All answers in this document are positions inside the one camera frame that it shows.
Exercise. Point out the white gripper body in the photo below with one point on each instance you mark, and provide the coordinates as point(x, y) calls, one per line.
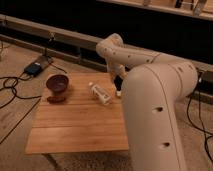
point(115, 69)

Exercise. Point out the black eraser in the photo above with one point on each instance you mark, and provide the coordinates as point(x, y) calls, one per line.
point(118, 83)

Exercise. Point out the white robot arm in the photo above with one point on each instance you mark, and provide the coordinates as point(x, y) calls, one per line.
point(152, 83)

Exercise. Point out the white sponge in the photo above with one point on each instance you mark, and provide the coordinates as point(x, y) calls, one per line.
point(118, 94)

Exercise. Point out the white plastic bottle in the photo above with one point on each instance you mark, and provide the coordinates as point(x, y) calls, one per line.
point(100, 93)

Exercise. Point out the dark red bowl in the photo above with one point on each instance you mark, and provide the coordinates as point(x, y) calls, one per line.
point(57, 83)

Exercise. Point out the wooden table top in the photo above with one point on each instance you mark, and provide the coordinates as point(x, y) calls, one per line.
point(81, 123)

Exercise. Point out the brown oval object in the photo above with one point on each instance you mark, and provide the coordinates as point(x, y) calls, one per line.
point(54, 99)

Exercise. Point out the black power adapter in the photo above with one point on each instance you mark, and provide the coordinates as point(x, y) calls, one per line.
point(33, 69)

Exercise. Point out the long wooden beam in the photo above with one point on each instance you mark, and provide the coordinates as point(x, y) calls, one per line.
point(129, 43)

